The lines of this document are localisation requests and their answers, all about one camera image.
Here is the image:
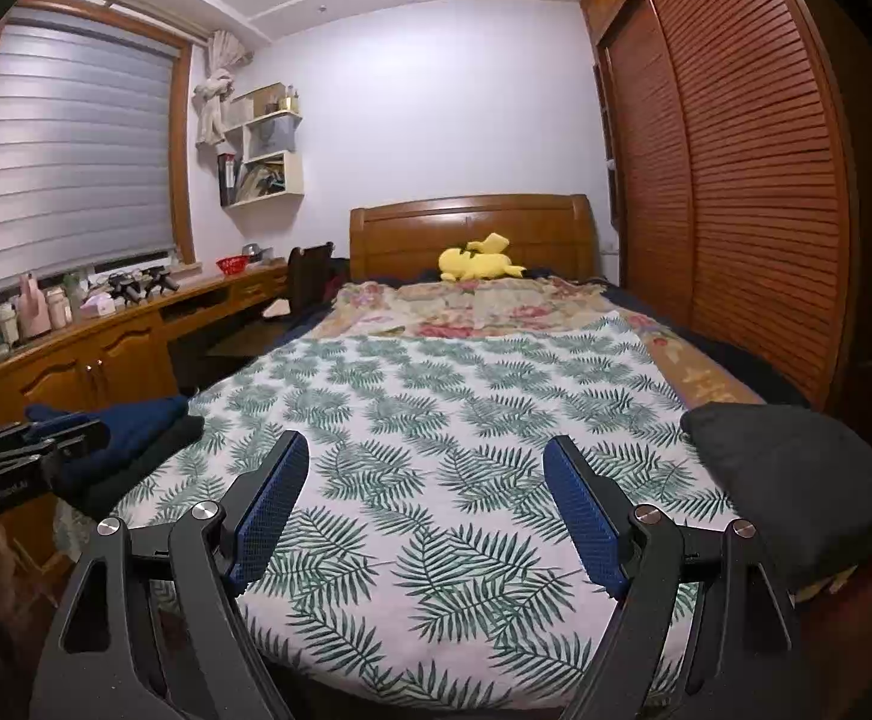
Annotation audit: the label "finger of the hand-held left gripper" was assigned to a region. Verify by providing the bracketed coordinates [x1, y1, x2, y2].
[0, 431, 112, 477]
[0, 418, 107, 451]

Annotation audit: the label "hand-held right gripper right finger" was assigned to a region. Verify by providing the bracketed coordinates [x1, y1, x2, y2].
[542, 435, 827, 720]

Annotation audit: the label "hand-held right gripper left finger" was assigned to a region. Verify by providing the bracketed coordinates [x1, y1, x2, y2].
[29, 431, 311, 720]

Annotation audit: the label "navy blue suit jacket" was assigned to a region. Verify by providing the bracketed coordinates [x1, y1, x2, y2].
[23, 395, 189, 492]

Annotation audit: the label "black folded clothes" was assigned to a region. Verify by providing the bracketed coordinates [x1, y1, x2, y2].
[79, 414, 206, 522]

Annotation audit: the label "dark grey folded clothes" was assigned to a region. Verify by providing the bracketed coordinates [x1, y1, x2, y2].
[681, 403, 872, 593]

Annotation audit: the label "pink bottle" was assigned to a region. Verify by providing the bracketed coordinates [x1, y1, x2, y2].
[17, 274, 50, 338]

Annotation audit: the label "wooden desk cabinet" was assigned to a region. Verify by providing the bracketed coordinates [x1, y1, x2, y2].
[0, 262, 290, 451]

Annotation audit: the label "leaf print bed sheet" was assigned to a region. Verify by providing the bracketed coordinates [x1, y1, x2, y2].
[53, 319, 789, 717]

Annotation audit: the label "floral quilt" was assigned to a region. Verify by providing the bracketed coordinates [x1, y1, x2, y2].
[316, 276, 767, 406]

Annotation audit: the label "dark wooden chair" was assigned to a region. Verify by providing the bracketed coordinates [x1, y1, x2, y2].
[206, 242, 335, 357]

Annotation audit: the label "yellow plush toy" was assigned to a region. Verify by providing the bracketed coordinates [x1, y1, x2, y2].
[437, 232, 525, 283]

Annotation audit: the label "grey window blind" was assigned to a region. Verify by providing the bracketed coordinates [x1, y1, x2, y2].
[0, 7, 193, 293]

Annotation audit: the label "wooden bed headboard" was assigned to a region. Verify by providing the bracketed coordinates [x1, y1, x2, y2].
[349, 195, 598, 286]

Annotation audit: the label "tied beige curtain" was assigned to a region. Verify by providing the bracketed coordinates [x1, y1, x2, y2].
[193, 30, 253, 147]

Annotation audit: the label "wooden louvered wardrobe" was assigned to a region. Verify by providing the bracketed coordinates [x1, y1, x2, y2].
[580, 0, 872, 421]

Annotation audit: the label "wooden window frame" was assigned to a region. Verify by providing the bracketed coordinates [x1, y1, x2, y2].
[0, 0, 200, 312]

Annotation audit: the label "white wall shelf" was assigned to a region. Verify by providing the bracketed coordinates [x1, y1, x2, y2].
[218, 82, 307, 209]

